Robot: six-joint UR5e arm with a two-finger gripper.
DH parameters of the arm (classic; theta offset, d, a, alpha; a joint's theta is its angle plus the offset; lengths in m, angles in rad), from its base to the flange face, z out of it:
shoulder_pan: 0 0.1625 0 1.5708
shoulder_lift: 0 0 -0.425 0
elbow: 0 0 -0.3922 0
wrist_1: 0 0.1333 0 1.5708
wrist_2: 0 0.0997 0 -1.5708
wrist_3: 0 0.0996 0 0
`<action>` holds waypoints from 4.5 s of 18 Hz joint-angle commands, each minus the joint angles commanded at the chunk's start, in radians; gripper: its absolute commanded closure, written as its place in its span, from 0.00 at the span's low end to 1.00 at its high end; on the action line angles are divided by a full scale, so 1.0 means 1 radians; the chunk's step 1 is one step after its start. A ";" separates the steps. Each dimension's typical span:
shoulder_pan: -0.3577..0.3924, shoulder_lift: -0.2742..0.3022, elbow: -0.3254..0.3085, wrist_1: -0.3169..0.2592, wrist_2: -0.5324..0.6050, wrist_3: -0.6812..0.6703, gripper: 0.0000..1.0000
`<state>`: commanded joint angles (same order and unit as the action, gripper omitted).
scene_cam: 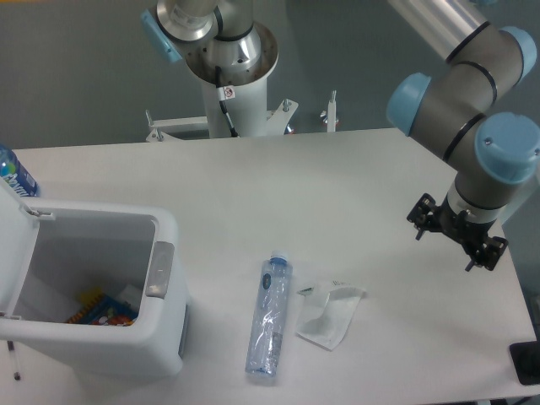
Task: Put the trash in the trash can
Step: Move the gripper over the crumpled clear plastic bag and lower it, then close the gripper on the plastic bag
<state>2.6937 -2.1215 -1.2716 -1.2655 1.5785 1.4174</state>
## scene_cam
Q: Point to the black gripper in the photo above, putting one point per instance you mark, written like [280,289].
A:
[483,250]

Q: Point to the white plastic bag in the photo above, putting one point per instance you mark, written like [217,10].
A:
[327,311]

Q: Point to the clear plastic water bottle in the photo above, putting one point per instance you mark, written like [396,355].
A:
[269,316]

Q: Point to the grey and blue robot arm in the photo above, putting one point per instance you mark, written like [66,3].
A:
[493,156]

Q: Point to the white open trash can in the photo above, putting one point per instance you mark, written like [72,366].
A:
[94,285]

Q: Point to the black device at table edge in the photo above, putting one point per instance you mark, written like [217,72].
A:
[525,357]

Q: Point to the colourful snack wrapper in bin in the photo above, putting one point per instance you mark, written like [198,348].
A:
[99,309]

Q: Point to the blue labelled water bottle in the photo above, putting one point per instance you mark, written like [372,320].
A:
[15,174]

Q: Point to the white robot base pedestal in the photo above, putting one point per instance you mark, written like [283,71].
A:
[233,78]

